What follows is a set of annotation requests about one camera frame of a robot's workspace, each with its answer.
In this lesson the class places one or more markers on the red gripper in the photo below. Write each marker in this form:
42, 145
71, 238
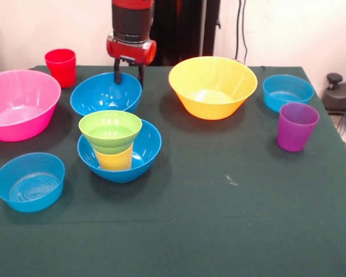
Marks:
129, 52

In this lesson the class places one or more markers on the blue plastic bowl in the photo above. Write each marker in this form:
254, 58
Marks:
149, 155
103, 95

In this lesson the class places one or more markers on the green plastic bowl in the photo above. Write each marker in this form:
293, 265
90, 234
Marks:
110, 130

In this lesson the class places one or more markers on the yellow plastic cup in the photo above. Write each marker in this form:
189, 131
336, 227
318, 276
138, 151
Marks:
116, 160

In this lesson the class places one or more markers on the large pink plastic bowl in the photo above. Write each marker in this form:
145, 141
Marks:
19, 98

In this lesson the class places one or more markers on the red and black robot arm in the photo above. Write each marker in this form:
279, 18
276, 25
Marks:
131, 20

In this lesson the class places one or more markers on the red plastic cup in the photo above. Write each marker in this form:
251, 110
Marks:
60, 66

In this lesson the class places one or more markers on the large orange plastic bowl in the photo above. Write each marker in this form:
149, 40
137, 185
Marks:
213, 83

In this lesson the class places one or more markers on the dark green table cloth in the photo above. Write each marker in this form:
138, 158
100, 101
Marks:
207, 202

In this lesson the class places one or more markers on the translucent blue shallow bowl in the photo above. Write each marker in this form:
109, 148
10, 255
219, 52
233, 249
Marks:
28, 184
285, 89

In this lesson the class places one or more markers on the purple plastic cup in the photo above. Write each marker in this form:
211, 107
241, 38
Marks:
297, 127

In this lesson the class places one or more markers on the dark grey clamp device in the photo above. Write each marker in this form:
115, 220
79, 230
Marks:
340, 95

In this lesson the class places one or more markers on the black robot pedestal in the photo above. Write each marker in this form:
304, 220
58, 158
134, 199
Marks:
184, 29

